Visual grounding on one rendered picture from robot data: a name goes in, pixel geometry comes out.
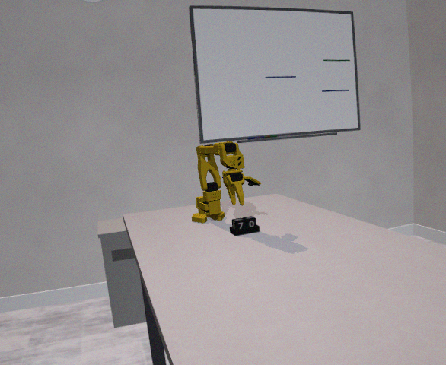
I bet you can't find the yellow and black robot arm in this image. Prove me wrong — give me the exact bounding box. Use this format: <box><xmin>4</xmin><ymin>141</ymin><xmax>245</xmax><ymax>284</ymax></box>
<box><xmin>192</xmin><ymin>141</ymin><xmax>244</xmax><ymax>224</ymax></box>

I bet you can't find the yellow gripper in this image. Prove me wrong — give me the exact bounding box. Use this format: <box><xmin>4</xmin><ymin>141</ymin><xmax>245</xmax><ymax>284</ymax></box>
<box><xmin>222</xmin><ymin>168</ymin><xmax>261</xmax><ymax>205</ymax></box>

